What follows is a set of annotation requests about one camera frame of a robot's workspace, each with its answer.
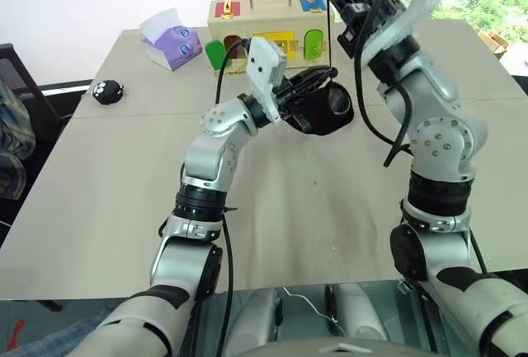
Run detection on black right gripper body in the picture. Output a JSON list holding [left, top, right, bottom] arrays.
[[337, 0, 403, 59]]

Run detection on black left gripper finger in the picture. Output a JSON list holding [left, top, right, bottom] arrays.
[[288, 78, 332, 100], [292, 66, 340, 84]]

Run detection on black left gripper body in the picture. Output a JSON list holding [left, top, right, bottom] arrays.
[[274, 88, 315, 134]]

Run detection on purple tissue box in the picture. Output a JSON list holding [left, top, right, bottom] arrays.
[[139, 25, 203, 72]]

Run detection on cardboard box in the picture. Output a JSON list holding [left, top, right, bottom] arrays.
[[478, 30, 511, 61]]

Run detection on black plush toy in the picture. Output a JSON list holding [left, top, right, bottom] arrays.
[[90, 79, 126, 106]]

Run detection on silver left robot leg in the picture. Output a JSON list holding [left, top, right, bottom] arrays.
[[229, 289, 285, 354]]

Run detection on silver robot leg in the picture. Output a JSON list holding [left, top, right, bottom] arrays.
[[327, 282, 389, 344], [229, 289, 285, 354]]

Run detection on silver right robot leg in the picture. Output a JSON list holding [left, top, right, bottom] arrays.
[[327, 282, 389, 344]]

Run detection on dark rounded robot torso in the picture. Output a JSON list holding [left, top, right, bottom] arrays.
[[243, 334, 434, 357]]

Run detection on black office chair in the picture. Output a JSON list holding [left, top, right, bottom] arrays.
[[0, 43, 74, 160]]

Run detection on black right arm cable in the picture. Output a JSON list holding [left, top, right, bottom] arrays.
[[353, 0, 418, 168]]

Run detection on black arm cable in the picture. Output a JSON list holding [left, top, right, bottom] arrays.
[[214, 37, 253, 357], [353, 0, 418, 168]]

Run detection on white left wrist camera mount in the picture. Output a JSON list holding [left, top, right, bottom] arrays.
[[246, 36, 289, 122]]

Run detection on wooden lock box with handle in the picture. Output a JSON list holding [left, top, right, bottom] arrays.
[[205, 0, 332, 78]]

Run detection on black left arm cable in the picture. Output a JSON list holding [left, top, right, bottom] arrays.
[[214, 37, 253, 357]]

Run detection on thin white cable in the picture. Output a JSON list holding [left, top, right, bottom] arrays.
[[283, 286, 344, 326]]

